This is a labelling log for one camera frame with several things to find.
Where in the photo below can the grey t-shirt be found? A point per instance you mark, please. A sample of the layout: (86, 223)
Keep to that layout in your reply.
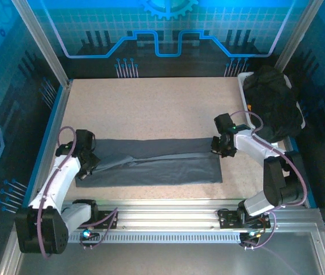
(165, 172)

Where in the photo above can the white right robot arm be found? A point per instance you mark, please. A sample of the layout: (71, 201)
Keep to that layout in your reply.
(251, 143)

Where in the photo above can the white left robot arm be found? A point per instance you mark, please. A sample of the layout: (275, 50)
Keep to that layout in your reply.
(62, 174)

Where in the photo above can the pile of black t-shirts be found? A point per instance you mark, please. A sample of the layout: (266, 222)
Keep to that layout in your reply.
(274, 106)

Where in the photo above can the white plastic bin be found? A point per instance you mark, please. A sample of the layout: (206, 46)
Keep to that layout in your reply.
(241, 86)

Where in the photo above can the aluminium mounting rail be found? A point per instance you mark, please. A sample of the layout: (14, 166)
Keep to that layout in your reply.
(165, 213)

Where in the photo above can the aluminium frame post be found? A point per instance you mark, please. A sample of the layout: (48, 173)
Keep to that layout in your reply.
(42, 43)
(297, 37)

